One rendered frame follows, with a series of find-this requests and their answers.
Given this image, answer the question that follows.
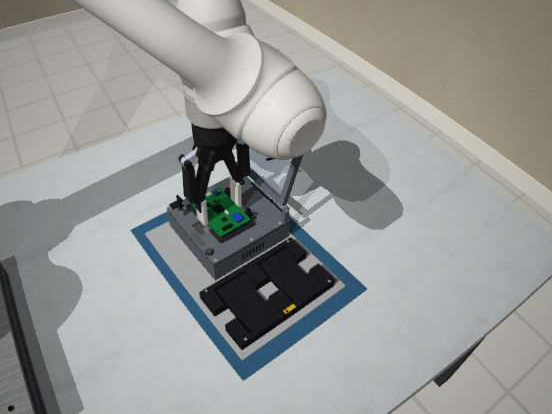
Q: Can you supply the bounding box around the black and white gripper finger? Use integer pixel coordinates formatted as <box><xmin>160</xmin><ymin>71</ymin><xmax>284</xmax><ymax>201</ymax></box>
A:
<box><xmin>223</xmin><ymin>139</ymin><xmax>251</xmax><ymax>208</ymax></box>
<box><xmin>178</xmin><ymin>147</ymin><xmax>219</xmax><ymax>226</ymax></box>

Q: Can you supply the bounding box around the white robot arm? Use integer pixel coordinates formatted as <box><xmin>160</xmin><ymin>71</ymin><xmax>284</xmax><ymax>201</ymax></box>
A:
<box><xmin>72</xmin><ymin>0</ymin><xmax>327</xmax><ymax>160</ymax></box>

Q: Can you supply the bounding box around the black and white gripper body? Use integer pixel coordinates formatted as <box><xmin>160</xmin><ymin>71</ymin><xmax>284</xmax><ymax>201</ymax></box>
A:
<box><xmin>191</xmin><ymin>123</ymin><xmax>238</xmax><ymax>164</ymax></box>

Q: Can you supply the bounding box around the green circuit board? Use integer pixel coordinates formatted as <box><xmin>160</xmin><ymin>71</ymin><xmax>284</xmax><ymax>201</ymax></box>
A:
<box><xmin>205</xmin><ymin>187</ymin><xmax>251</xmax><ymax>237</ymax></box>

